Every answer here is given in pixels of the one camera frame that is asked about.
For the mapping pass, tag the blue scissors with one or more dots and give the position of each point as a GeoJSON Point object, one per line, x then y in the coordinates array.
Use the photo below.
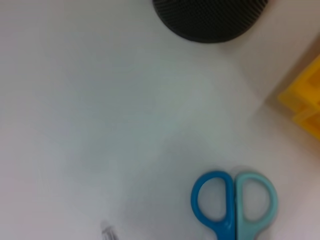
{"type": "Point", "coordinates": [231, 220]}

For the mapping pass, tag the black mesh pen holder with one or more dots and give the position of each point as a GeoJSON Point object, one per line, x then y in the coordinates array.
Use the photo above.
{"type": "Point", "coordinates": [210, 20]}

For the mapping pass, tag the yellow plastic bin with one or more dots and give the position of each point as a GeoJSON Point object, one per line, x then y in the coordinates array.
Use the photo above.
{"type": "Point", "coordinates": [307, 105]}

